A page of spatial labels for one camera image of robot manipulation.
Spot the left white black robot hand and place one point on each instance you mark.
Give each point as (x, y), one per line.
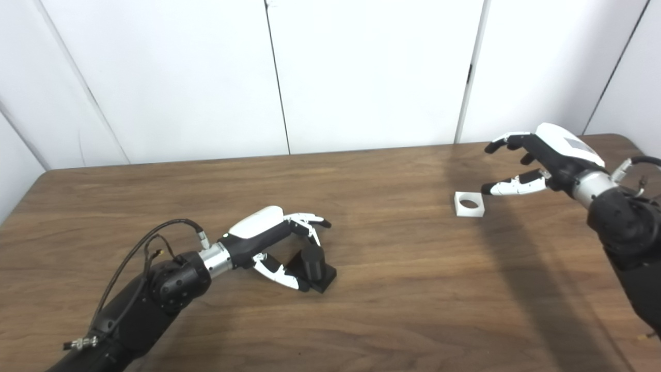
(253, 232)

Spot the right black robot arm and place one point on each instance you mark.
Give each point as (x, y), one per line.
(630, 232)

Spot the white square piece with hole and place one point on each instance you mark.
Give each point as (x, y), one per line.
(477, 213)

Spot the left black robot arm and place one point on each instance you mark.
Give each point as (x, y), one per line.
(134, 315)

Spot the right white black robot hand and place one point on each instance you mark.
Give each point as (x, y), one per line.
(563, 155)

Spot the black peg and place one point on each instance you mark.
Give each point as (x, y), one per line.
(315, 263)

